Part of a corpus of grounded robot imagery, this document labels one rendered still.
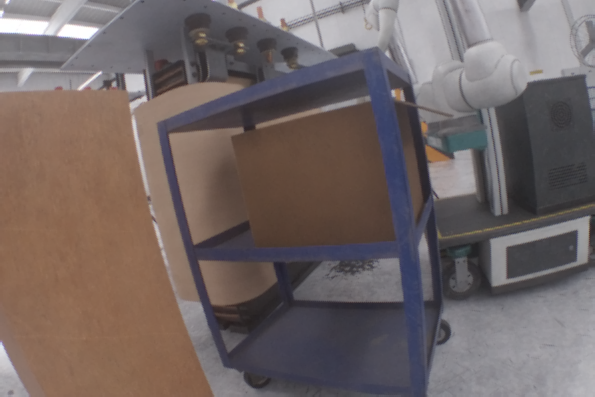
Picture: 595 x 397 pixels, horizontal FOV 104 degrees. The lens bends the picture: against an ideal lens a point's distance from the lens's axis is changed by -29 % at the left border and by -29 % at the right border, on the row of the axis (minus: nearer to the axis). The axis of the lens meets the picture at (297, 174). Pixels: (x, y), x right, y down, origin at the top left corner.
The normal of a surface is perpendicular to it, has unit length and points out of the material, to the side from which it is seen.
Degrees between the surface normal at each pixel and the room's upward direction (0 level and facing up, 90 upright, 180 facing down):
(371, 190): 90
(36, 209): 90
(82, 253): 90
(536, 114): 90
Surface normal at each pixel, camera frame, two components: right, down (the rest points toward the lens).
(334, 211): -0.44, 0.16
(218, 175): 0.53, -0.04
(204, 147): 0.27, 0.02
